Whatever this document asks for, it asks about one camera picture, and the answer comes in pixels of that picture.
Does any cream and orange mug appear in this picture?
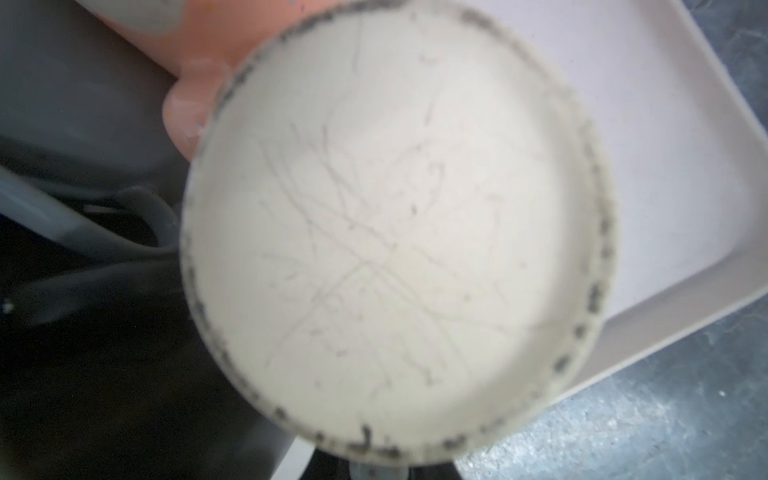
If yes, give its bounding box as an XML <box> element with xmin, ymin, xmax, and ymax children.
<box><xmin>79</xmin><ymin>0</ymin><xmax>337</xmax><ymax>160</ymax></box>

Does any light grey mug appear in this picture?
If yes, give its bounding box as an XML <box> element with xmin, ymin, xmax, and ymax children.
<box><xmin>1</xmin><ymin>1</ymin><xmax>188</xmax><ymax>260</ymax></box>

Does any cream speckled mug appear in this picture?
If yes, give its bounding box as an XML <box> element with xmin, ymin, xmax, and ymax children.
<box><xmin>180</xmin><ymin>1</ymin><xmax>617</xmax><ymax>466</ymax></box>

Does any beige serving tray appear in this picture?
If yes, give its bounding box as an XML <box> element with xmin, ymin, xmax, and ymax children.
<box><xmin>269</xmin><ymin>0</ymin><xmax>768</xmax><ymax>480</ymax></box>

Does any black mug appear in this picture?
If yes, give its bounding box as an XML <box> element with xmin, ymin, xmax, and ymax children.
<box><xmin>1</xmin><ymin>220</ymin><xmax>292</xmax><ymax>479</ymax></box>

